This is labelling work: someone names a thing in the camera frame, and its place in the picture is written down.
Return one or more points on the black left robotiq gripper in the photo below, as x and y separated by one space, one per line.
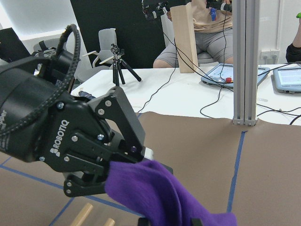
40 120

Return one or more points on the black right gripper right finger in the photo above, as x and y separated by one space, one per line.
196 222

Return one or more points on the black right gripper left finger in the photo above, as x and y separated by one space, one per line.
143 222

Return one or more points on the purple towel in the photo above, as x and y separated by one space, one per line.
149 189

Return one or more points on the black mini tripod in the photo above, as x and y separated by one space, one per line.
117 62

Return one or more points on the grey office chair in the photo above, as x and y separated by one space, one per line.
107 37

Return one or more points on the left blue teach pendant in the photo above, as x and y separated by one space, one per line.
223 74

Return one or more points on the blue teach pendant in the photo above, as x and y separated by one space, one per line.
287 80
223 74

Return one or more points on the light wooden plank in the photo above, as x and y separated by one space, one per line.
184 37

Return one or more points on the seated person in beige shirt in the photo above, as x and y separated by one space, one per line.
213 31

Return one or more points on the right blue teach pendant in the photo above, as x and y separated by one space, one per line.
287 80

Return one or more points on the aluminium frame post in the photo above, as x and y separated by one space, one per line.
245 60

